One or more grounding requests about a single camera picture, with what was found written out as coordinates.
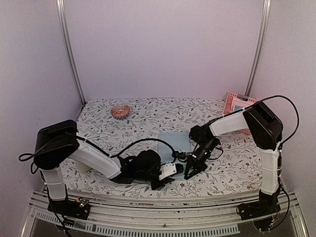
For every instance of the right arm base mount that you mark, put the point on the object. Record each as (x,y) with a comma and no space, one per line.
(266,205)

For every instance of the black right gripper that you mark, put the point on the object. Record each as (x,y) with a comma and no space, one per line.
(198,165)

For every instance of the pink plastic basket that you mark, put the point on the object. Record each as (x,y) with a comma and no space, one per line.
(235,102)

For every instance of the aluminium front rail frame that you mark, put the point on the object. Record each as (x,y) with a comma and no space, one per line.
(213,216)

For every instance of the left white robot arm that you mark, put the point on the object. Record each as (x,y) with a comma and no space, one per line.
(61,141)

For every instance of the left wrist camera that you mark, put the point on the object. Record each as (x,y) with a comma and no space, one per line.
(170,169)

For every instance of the left aluminium corner post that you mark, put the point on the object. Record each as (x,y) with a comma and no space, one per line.
(69,51)

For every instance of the right aluminium corner post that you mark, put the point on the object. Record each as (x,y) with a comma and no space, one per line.
(259,46)

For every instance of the aluminium corner post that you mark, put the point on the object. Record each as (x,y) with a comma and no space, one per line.
(259,46)
(69,51)

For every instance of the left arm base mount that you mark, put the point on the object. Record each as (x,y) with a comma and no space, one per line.
(79,208)

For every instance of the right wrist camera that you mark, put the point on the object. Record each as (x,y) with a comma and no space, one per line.
(180,155)

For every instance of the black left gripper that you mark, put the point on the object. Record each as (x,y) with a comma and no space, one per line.
(155,187)

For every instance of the light blue towel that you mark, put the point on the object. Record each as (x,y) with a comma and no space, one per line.
(178,140)

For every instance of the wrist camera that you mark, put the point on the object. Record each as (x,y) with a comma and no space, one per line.
(170,169)
(180,155)

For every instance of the blue rolled towel in basket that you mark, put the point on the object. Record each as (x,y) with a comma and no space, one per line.
(238,108)

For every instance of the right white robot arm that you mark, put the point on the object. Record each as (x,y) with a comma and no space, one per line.
(266,130)

